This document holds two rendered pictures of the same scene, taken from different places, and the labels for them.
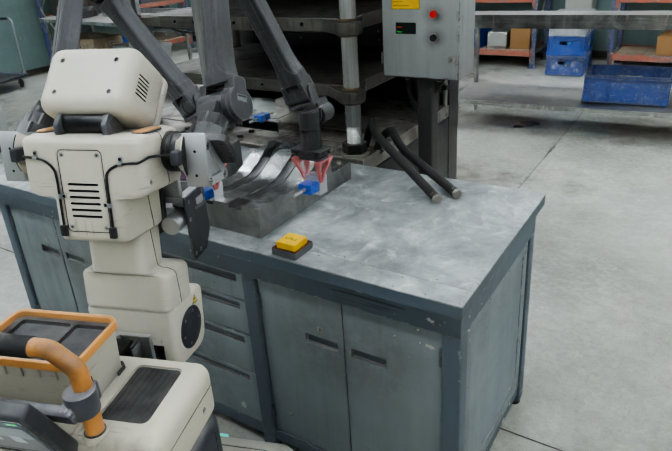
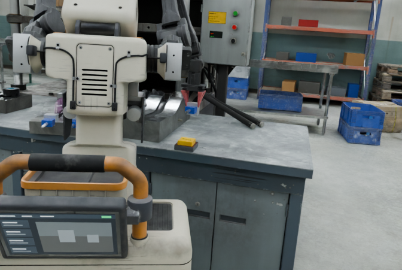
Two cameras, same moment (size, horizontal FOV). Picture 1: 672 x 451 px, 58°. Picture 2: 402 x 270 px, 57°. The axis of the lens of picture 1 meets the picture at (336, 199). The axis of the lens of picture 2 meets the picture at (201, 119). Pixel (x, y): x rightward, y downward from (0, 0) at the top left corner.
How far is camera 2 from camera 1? 0.67 m
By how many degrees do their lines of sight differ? 22
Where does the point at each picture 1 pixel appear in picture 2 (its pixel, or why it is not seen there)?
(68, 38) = not seen: outside the picture
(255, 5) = not seen: outside the picture
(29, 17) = not seen: outside the picture
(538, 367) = not seen: hidden behind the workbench
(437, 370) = (282, 220)
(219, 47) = (173, 0)
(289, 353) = not seen: hidden behind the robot
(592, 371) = (316, 240)
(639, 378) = (341, 242)
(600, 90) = (267, 102)
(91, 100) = (107, 12)
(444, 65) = (238, 57)
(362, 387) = (224, 242)
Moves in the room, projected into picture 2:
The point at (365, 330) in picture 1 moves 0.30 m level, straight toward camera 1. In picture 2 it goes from (233, 199) to (267, 238)
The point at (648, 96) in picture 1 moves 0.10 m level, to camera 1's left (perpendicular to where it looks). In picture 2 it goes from (291, 106) to (285, 106)
